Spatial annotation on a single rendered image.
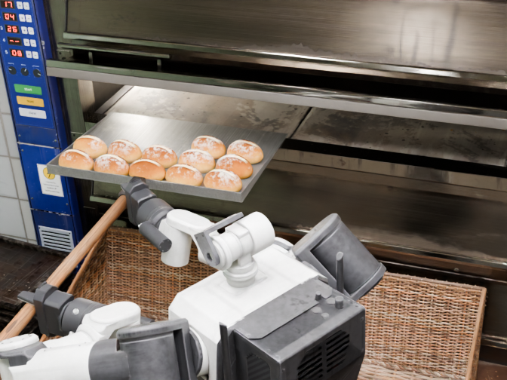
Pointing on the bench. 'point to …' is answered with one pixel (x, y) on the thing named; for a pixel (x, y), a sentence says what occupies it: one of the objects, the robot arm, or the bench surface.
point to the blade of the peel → (111, 133)
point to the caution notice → (50, 182)
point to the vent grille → (56, 239)
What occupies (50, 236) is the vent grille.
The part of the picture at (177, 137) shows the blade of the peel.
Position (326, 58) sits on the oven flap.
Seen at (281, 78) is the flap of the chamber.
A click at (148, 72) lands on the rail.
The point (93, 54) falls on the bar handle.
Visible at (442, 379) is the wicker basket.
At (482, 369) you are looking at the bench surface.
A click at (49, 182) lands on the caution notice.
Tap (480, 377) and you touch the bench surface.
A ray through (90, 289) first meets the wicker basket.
